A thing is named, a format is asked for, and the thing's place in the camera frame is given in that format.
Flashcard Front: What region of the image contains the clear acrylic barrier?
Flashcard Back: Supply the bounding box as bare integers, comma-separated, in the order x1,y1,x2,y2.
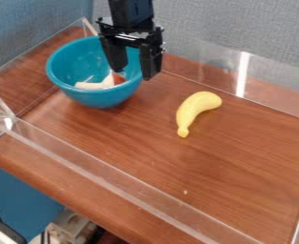
0,20,299,244

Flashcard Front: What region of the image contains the blue plastic bowl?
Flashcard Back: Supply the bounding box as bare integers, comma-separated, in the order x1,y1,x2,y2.
46,36,144,109

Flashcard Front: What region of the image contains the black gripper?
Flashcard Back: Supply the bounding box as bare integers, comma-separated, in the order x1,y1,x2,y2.
96,0,164,80

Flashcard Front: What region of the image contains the white and brown toy mushroom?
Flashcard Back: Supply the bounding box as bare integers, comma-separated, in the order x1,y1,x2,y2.
75,73,126,90

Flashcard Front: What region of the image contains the white object under table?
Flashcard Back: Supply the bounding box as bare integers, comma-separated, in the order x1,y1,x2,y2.
28,209,98,244

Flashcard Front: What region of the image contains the yellow toy banana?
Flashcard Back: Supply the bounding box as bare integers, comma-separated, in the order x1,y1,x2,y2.
176,91,223,137

